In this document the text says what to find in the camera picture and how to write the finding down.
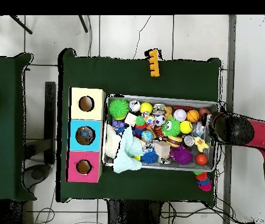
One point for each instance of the cream muslin cloth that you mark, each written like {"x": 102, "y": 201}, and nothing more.
{"x": 111, "y": 144}

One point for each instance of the mint green cloth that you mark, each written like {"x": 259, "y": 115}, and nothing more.
{"x": 130, "y": 154}

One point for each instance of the green spiky ball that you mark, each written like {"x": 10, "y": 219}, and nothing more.
{"x": 171, "y": 127}
{"x": 118, "y": 108}

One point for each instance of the purple spiky toy with eyes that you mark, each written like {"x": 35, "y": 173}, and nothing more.
{"x": 182, "y": 155}

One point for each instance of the black can with silver top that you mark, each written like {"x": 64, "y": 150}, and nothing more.
{"x": 189, "y": 140}

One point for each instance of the orange plastic comb toy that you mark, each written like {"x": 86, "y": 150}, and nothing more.
{"x": 154, "y": 63}

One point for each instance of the yellow duck toy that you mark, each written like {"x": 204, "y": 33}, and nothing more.
{"x": 200, "y": 143}

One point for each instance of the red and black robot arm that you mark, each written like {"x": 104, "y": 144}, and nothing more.
{"x": 258, "y": 130}

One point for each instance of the wooden box with three holes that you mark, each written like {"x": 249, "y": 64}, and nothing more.
{"x": 97, "y": 115}

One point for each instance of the clear mesh bin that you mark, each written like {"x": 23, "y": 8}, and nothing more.
{"x": 118, "y": 164}

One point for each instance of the plain wooden cube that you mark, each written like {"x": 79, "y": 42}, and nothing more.
{"x": 161, "y": 149}

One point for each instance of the dark green tablecloth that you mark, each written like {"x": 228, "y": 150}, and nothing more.
{"x": 11, "y": 116}
{"x": 123, "y": 79}

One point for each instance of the toy hamburger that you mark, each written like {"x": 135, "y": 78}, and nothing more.
{"x": 174, "y": 141}

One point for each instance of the white baseball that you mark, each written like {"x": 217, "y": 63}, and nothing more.
{"x": 179, "y": 115}

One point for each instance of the yellow smiley ball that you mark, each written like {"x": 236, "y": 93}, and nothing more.
{"x": 186, "y": 127}

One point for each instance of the small orange basketball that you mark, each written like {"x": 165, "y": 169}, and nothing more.
{"x": 193, "y": 115}

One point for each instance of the black tripod leg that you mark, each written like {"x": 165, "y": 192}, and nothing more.
{"x": 83, "y": 23}
{"x": 20, "y": 24}

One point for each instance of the grey floor strip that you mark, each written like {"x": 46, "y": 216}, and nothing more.
{"x": 232, "y": 70}

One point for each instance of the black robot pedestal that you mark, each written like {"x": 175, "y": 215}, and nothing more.
{"x": 132, "y": 214}

